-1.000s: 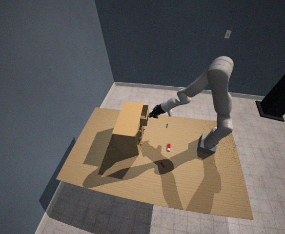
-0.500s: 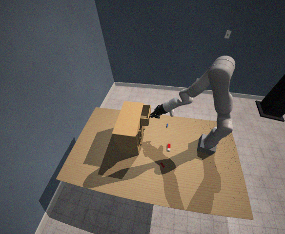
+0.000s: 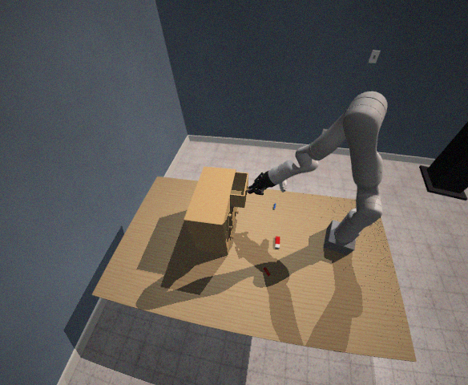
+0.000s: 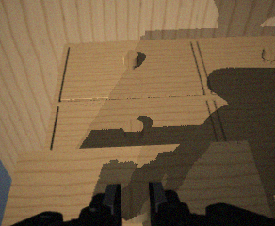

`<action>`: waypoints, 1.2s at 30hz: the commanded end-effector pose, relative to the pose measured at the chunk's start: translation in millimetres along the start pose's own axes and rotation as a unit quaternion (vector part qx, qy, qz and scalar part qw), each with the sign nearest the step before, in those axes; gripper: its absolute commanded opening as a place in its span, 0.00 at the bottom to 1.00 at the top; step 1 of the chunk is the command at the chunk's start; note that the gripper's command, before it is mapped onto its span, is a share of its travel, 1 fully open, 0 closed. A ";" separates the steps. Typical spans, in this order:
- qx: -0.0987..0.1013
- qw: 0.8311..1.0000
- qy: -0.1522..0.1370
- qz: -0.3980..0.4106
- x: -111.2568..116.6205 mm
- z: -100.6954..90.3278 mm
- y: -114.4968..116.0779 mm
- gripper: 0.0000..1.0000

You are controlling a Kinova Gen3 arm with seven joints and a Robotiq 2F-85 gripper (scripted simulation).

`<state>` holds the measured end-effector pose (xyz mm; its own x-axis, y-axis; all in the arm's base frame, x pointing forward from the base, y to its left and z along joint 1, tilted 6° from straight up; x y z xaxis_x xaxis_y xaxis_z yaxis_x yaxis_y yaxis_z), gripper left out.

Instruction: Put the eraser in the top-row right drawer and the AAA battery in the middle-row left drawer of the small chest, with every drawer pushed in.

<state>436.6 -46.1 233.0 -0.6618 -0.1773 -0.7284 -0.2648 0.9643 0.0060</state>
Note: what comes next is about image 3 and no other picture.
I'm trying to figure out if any small wooden chest of drawers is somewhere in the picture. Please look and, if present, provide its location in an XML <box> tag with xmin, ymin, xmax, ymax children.
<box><xmin>184</xmin><ymin>167</ymin><xmax>236</xmax><ymax>255</ymax></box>

